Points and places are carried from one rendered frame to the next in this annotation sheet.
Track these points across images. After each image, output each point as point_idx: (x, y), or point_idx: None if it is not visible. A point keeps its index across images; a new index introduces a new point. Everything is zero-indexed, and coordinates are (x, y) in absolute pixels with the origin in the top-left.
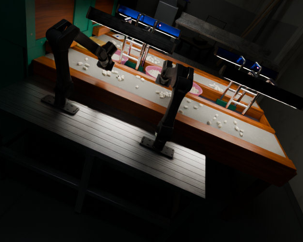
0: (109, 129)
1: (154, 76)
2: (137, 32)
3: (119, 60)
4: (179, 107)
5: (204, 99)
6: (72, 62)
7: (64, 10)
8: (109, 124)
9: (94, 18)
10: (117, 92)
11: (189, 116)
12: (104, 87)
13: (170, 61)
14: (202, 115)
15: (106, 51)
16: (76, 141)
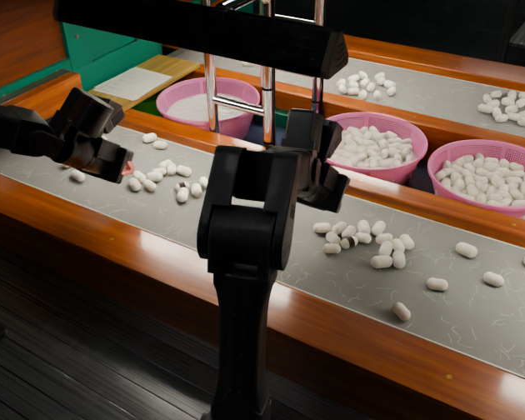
0: (70, 415)
1: (344, 153)
2: (197, 27)
3: (212, 122)
4: (406, 290)
5: None
6: (52, 162)
7: (15, 12)
8: (83, 387)
9: (74, 15)
10: (137, 257)
11: (441, 332)
12: (96, 242)
13: (304, 114)
14: (524, 318)
15: (62, 125)
16: None
